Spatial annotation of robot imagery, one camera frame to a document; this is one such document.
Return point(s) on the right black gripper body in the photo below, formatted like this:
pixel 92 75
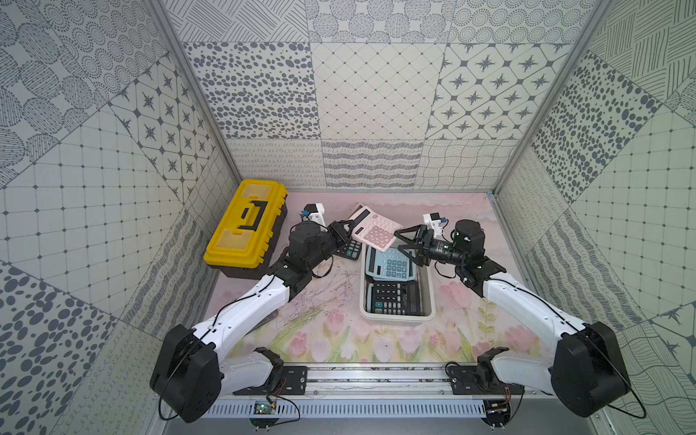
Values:
pixel 444 252

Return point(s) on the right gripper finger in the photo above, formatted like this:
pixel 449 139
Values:
pixel 419 255
pixel 418 236

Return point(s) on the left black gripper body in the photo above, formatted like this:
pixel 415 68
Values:
pixel 335 234

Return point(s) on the white plastic storage box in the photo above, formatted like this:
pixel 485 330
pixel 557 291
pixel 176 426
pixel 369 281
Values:
pixel 423 278

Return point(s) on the small black calculator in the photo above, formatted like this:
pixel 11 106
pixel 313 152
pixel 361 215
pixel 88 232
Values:
pixel 351 251

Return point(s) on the small blue calculator back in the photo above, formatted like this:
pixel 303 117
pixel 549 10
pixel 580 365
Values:
pixel 390 265

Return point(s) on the pink calculator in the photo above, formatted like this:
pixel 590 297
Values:
pixel 373 229

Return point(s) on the black calculator back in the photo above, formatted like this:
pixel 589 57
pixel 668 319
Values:
pixel 394 298

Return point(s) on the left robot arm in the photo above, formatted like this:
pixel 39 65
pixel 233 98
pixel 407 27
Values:
pixel 190 374

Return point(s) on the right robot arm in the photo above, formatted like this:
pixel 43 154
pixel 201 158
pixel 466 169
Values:
pixel 586 371

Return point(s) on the yellow black toolbox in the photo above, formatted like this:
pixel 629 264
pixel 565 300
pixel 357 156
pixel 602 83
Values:
pixel 246 237

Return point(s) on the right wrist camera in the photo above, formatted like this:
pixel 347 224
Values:
pixel 436 223

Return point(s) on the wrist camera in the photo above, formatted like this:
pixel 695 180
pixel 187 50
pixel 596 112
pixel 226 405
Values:
pixel 436 223
pixel 314 212

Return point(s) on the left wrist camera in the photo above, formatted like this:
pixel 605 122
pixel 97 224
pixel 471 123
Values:
pixel 314 212

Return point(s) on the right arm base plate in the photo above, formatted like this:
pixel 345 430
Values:
pixel 471 380

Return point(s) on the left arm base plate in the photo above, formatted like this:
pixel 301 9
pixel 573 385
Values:
pixel 287 381

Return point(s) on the aluminium rail frame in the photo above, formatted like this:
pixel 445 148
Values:
pixel 375 391

